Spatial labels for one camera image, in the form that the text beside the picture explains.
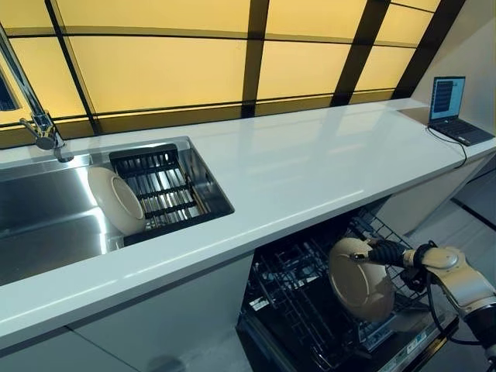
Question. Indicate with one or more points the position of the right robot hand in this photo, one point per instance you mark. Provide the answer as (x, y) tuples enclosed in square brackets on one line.
[(387, 253)]

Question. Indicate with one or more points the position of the cream ceramic plate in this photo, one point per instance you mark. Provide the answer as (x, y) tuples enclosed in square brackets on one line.
[(356, 286), (116, 201)]

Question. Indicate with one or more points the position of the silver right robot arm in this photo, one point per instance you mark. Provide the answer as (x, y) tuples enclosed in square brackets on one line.
[(465, 286)]

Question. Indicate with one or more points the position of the open built-in dishwasher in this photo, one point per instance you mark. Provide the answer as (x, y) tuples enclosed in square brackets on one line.
[(271, 341)]

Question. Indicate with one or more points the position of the white cabinet side panel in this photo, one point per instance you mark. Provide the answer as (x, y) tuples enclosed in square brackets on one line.
[(434, 193)]

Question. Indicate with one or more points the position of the open black laptop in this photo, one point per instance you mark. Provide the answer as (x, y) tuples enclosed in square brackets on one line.
[(449, 97)]

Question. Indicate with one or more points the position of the black dish drying rack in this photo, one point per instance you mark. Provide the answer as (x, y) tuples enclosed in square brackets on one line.
[(162, 182)]

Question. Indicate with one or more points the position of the stainless steel sink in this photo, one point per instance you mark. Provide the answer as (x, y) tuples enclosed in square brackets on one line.
[(46, 217)]

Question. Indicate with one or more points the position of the chrome kitchen faucet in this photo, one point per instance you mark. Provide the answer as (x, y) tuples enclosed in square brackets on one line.
[(42, 128)]

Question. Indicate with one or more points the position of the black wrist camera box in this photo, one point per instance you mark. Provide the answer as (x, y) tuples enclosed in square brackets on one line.
[(412, 279)]

